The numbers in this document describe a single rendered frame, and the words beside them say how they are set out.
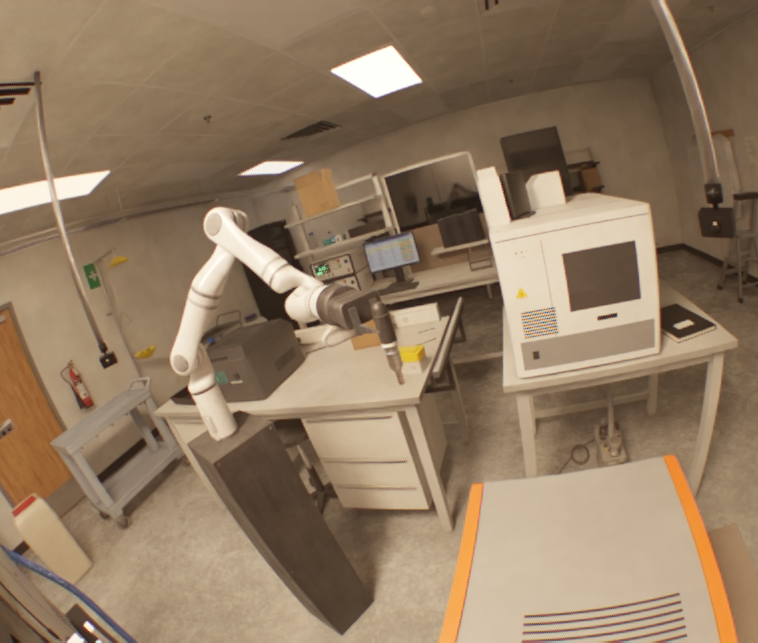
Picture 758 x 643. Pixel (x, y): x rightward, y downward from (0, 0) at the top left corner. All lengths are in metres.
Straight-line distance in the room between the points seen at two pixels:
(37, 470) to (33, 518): 1.34
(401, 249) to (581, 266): 2.38
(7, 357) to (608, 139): 7.99
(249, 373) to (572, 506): 1.60
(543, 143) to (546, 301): 2.17
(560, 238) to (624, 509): 0.86
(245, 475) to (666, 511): 1.07
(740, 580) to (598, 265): 1.01
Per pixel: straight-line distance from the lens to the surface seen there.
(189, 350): 1.11
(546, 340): 1.32
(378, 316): 0.55
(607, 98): 6.32
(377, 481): 1.90
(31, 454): 4.40
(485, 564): 0.57
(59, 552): 3.28
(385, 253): 3.47
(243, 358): 1.87
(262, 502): 1.27
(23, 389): 4.37
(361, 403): 1.54
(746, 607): 1.06
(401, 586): 1.95
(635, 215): 1.28
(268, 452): 1.22
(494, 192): 1.39
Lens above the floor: 1.60
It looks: 16 degrees down
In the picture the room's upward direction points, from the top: 17 degrees counter-clockwise
